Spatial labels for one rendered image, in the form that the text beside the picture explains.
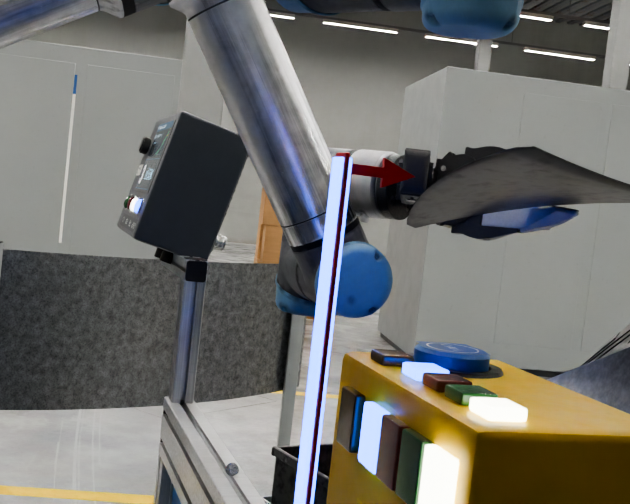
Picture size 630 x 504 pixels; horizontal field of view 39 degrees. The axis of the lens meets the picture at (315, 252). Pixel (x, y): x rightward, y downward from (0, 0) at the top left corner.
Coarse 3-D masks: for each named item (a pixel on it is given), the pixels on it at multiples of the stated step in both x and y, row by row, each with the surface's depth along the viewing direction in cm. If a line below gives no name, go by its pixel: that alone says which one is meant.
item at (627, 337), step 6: (624, 330) 97; (618, 336) 96; (624, 336) 94; (612, 342) 96; (618, 342) 94; (624, 342) 93; (600, 348) 100; (606, 348) 96; (612, 348) 95; (618, 348) 93; (624, 348) 91; (594, 354) 99; (600, 354) 96; (606, 354) 94; (588, 360) 99; (594, 360) 96
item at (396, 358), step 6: (372, 354) 47; (378, 354) 46; (384, 354) 46; (390, 354) 46; (396, 354) 46; (402, 354) 46; (408, 354) 47; (378, 360) 46; (384, 360) 46; (390, 360) 46; (396, 360) 46; (402, 360) 46; (408, 360) 46; (396, 366) 46
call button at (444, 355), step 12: (420, 348) 47; (432, 348) 47; (444, 348) 47; (456, 348) 48; (468, 348) 48; (420, 360) 47; (432, 360) 46; (444, 360) 46; (456, 360) 46; (468, 360) 46; (480, 360) 46
